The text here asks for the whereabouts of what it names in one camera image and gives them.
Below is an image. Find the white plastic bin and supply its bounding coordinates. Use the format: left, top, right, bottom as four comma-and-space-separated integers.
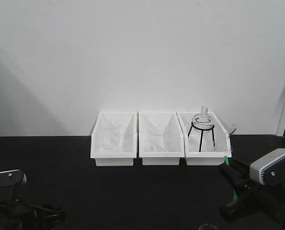
177, 112, 232, 166
138, 112, 185, 165
90, 112, 138, 166

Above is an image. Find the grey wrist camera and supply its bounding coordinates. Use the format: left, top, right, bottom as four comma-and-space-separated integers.
0, 169, 27, 188
249, 148, 285, 186

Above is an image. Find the middle white plastic bin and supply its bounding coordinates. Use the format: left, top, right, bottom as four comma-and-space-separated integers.
138, 112, 185, 165

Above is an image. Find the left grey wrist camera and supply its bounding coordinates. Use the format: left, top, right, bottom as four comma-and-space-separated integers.
0, 169, 27, 188

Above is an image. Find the right white plastic bin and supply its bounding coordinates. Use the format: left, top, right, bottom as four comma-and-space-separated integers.
177, 112, 232, 166

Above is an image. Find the black wire tripod stand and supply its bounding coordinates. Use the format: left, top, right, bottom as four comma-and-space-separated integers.
187, 121, 215, 152

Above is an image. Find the glass beaker in middle bin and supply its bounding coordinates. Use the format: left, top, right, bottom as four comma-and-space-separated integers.
147, 124, 168, 152

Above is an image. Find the green plastic spoon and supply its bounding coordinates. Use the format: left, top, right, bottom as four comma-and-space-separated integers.
224, 155, 238, 200

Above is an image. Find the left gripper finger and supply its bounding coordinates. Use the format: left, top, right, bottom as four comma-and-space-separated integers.
36, 204, 66, 227

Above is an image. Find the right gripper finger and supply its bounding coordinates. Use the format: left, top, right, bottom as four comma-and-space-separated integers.
230, 159, 250, 179
219, 163, 246, 192

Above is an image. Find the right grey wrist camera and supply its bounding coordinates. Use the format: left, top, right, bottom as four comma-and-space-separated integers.
249, 148, 285, 186

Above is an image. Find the left white plastic bin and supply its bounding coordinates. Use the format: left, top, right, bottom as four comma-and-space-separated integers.
90, 112, 138, 166

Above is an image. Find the right glass beaker on table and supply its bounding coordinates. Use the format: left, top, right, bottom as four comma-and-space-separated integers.
198, 223, 218, 230

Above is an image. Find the glass beaker in left bin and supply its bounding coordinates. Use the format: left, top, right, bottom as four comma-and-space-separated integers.
100, 119, 121, 150

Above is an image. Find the glass beaker in bin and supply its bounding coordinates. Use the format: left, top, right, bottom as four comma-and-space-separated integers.
147, 124, 168, 152
100, 119, 121, 150

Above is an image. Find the clear glass test tube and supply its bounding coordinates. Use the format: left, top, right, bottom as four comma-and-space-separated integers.
214, 124, 238, 151

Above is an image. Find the round glass flask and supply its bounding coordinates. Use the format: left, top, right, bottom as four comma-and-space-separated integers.
192, 106, 214, 130

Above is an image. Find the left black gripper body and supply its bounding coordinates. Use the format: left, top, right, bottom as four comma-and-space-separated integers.
0, 190, 41, 230

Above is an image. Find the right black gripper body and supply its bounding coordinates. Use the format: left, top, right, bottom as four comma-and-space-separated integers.
219, 176, 285, 230

